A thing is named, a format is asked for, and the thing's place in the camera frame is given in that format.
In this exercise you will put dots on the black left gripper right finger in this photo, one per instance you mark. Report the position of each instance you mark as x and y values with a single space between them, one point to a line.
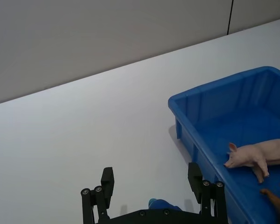
196 179

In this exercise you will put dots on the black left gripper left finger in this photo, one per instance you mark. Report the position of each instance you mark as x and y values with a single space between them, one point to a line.
107 184

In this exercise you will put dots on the small blue object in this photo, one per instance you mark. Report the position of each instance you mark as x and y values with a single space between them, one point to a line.
161 205

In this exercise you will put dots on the pink toy pig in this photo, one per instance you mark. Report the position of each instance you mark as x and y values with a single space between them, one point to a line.
254 152

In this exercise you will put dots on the blue plastic bin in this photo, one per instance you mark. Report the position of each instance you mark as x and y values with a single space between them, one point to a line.
235 112

